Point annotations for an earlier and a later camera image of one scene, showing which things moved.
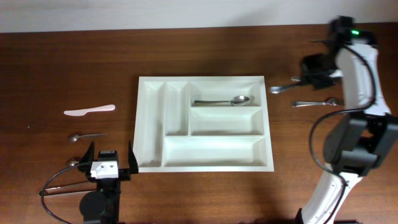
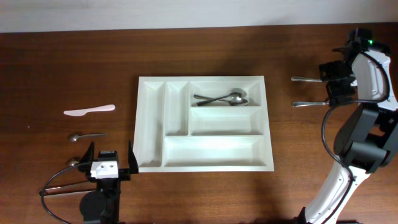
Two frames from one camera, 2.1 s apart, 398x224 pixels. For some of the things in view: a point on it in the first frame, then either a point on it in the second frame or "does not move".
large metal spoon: x=276 y=89 → x=236 y=93
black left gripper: x=84 y=164 does not move
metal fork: x=331 y=101 does not move
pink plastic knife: x=78 y=112 does not move
